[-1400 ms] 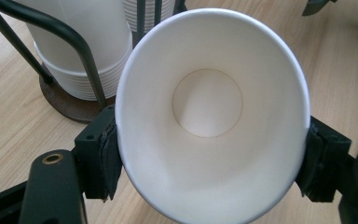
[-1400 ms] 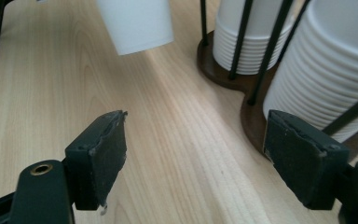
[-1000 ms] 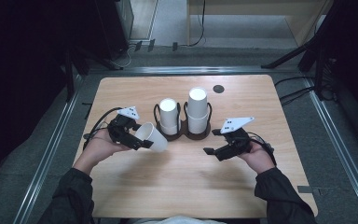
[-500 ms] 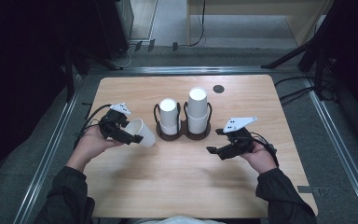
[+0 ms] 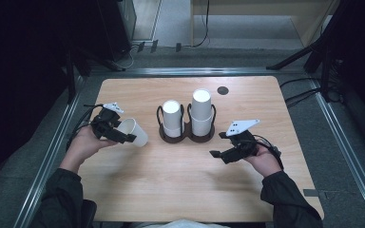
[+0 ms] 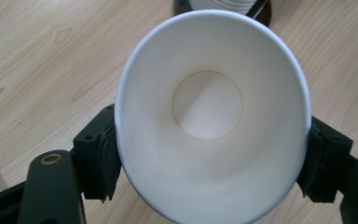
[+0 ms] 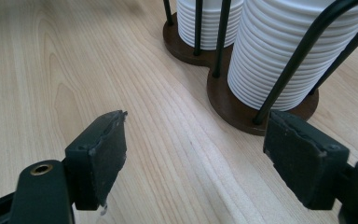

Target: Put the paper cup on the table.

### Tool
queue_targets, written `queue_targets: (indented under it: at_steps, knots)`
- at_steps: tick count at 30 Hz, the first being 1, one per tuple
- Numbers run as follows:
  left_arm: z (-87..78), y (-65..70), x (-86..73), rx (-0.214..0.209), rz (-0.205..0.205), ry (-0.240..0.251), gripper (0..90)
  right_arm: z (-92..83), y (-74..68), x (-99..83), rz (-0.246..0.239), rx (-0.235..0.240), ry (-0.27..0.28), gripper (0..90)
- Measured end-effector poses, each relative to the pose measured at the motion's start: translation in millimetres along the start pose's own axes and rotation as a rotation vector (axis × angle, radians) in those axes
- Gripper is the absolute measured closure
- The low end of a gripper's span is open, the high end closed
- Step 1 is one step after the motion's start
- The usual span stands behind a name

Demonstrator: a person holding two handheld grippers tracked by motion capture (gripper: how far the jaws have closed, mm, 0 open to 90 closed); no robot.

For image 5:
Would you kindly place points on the metal floor rail frame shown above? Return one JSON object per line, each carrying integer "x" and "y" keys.
{"x": 187, "y": 71}

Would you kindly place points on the black tripod stand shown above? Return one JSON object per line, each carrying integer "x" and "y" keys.
{"x": 326, "y": 47}

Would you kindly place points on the light wooden furniture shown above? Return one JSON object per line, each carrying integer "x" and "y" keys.
{"x": 297, "y": 8}

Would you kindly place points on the black double cup holder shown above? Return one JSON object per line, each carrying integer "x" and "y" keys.
{"x": 187, "y": 134}

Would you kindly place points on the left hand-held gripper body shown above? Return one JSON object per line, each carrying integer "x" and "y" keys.
{"x": 104, "y": 123}

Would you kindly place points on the single white paper cup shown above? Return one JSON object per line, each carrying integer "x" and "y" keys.
{"x": 136, "y": 129}

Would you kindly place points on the person's left hand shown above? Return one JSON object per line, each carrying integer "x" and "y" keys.
{"x": 82, "y": 147}

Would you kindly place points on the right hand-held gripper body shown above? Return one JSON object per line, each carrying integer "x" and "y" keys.
{"x": 245, "y": 144}

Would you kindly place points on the short stack of white cups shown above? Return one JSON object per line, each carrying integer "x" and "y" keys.
{"x": 172, "y": 117}

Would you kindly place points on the tall stack of white cups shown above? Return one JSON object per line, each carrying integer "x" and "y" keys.
{"x": 201, "y": 107}

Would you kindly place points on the black cabinet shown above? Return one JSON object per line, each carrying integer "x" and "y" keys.
{"x": 115, "y": 28}

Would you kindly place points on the person's right hand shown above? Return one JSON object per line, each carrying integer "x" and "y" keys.
{"x": 266, "y": 163}

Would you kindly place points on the person's light cloth lap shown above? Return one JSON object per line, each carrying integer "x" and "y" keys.
{"x": 183, "y": 224}

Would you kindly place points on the black round table grommet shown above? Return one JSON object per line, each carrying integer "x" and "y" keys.
{"x": 222, "y": 90}

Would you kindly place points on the grey tape strip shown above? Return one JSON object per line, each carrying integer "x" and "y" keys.
{"x": 311, "y": 192}

